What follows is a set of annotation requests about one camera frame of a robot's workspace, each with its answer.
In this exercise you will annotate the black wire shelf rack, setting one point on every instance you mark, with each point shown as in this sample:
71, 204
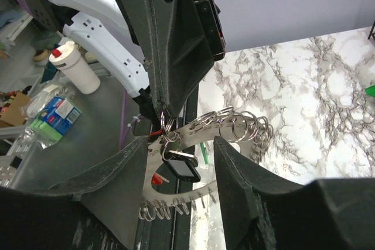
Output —
372, 32

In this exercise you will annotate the brown cardboard box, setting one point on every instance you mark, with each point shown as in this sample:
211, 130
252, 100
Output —
11, 112

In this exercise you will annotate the green key tag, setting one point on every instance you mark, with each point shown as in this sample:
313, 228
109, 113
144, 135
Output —
205, 154

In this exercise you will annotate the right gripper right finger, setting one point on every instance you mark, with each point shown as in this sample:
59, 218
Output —
261, 210

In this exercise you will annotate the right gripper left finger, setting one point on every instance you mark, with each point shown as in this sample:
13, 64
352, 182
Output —
97, 209

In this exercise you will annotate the red key tag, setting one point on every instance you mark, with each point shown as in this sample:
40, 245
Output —
157, 179

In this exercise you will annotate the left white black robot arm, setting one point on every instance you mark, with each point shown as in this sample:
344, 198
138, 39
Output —
99, 27

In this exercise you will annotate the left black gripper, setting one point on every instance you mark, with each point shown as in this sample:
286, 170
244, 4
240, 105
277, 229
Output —
171, 35

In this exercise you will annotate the white spray can red nozzle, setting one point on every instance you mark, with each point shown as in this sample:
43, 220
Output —
68, 59

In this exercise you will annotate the green white snack bag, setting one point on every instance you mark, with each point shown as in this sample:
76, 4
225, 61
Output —
370, 91

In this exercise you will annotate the black key tag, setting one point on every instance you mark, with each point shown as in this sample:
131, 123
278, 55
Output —
182, 165

